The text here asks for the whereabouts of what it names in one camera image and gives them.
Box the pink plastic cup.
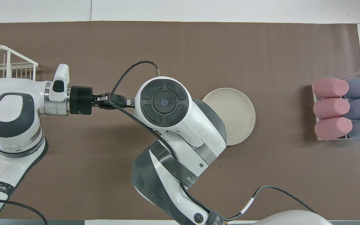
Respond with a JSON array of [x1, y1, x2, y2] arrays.
[[312, 77, 349, 98], [314, 117, 353, 141], [313, 98, 351, 119]]

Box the white wire dish rack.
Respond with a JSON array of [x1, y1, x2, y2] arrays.
[[0, 45, 38, 143]]

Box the brown table mat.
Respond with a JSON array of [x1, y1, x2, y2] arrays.
[[0, 21, 360, 221]]

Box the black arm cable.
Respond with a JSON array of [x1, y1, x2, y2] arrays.
[[110, 61, 319, 222], [0, 198, 48, 225]]

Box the cream round plate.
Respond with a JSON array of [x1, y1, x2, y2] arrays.
[[202, 88, 256, 146]]

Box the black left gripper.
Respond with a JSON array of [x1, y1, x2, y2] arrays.
[[71, 87, 135, 114]]

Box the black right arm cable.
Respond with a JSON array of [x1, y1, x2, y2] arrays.
[[110, 61, 319, 222]]

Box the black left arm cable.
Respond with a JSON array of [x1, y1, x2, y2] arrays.
[[0, 198, 48, 225]]

